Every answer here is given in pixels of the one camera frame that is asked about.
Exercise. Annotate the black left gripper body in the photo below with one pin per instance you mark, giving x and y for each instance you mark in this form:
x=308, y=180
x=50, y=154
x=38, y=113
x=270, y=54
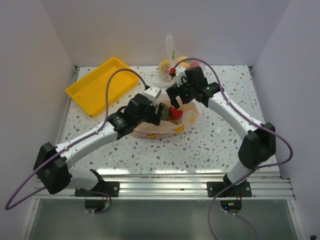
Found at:
x=150, y=115

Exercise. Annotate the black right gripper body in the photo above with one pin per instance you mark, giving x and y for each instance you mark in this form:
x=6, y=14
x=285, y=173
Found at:
x=186, y=93

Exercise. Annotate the orange banana print plastic bag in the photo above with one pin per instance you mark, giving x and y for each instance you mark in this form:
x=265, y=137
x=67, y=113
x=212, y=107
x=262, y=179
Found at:
x=170, y=127

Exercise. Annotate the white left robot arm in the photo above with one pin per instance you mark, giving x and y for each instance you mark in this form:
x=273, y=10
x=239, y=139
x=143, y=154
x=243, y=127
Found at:
x=53, y=164

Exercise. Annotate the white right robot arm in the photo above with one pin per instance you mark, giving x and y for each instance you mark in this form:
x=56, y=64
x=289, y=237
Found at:
x=258, y=142

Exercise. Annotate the clear plastic bag of fruit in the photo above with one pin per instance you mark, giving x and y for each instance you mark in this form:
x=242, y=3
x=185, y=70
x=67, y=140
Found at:
x=164, y=67

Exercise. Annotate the red apple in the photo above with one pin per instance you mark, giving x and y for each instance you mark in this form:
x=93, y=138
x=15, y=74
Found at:
x=175, y=114

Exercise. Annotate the green netted melon half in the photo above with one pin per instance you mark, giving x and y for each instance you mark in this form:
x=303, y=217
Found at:
x=165, y=115

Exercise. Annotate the yellow plastic tray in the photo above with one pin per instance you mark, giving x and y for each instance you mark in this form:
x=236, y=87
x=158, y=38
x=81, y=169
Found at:
x=90, y=91

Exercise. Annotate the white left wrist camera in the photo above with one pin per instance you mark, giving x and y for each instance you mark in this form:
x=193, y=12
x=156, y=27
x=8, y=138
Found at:
x=152, y=94

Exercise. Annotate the aluminium mounting rail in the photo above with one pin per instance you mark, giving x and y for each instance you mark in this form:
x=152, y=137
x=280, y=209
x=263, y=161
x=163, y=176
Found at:
x=263, y=186

